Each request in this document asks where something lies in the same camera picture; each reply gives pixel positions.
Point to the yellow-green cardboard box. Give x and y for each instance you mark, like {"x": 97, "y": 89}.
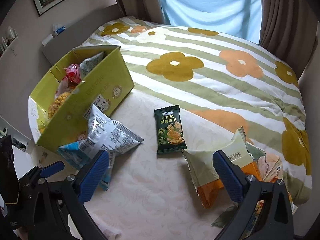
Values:
{"x": 100, "y": 85}

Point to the white wall shelf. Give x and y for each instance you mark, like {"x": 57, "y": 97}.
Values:
{"x": 8, "y": 41}

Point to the light blue cloth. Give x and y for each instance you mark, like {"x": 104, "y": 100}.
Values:
{"x": 207, "y": 2}

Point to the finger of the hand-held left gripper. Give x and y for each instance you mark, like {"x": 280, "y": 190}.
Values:
{"x": 52, "y": 168}

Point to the flower printed striped blanket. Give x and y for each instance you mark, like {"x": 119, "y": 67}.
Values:
{"x": 212, "y": 80}

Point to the dark green cracker packet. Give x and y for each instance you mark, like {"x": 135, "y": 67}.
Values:
{"x": 170, "y": 132}

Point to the light blue snack packet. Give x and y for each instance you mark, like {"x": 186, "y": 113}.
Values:
{"x": 72, "y": 152}

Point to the grey-white snack packet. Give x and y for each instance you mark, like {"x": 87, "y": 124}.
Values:
{"x": 110, "y": 135}

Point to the cream and orange snack packet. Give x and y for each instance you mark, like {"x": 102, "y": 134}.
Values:
{"x": 205, "y": 162}

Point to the grey bed headboard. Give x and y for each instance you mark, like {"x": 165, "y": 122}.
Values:
{"x": 82, "y": 27}

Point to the blue tissue pack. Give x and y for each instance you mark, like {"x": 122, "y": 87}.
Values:
{"x": 58, "y": 28}

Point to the pale patterned snack packet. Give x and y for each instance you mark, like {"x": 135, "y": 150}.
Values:
{"x": 92, "y": 61}

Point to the red-orange snack packet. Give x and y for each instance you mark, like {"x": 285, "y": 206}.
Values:
{"x": 272, "y": 172}

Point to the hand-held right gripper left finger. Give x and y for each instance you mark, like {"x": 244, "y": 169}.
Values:
{"x": 93, "y": 177}

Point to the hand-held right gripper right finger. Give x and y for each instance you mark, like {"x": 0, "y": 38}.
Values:
{"x": 227, "y": 177}

